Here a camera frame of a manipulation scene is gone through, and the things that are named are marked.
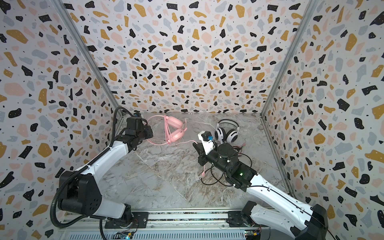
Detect pink headphones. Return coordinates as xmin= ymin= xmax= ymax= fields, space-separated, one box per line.
xmin=148 ymin=115 xmax=188 ymax=146

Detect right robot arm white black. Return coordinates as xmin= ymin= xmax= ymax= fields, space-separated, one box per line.
xmin=193 ymin=142 xmax=328 ymax=240

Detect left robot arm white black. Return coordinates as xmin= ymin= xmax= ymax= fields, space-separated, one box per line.
xmin=50 ymin=126 xmax=153 ymax=228

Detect white black headphones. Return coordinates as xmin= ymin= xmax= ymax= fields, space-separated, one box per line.
xmin=215 ymin=119 xmax=240 ymax=144

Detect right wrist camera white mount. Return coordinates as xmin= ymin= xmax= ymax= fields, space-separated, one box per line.
xmin=198 ymin=131 xmax=215 ymax=155

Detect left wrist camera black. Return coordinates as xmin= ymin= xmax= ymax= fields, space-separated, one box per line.
xmin=126 ymin=116 xmax=148 ymax=131

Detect black headphone cable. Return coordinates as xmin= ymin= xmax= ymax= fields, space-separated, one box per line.
xmin=200 ymin=143 xmax=254 ymax=187

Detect black corrugated cable conduit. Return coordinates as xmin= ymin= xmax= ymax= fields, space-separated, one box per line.
xmin=49 ymin=106 xmax=136 ymax=229

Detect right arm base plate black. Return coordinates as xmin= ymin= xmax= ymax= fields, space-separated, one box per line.
xmin=227 ymin=211 xmax=245 ymax=228

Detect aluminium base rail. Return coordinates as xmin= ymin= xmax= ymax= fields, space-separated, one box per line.
xmin=58 ymin=209 xmax=294 ymax=240

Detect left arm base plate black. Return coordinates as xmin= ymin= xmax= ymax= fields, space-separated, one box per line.
xmin=104 ymin=212 xmax=149 ymax=230

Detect aluminium corner post left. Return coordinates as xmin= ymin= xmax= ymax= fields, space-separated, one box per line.
xmin=52 ymin=0 xmax=120 ymax=109

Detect aluminium corner post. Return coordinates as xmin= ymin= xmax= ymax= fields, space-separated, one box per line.
xmin=260 ymin=0 xmax=319 ymax=120
xmin=52 ymin=0 xmax=120 ymax=109

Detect aluminium corner post right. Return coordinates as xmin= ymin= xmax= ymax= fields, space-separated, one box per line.
xmin=260 ymin=0 xmax=319 ymax=120

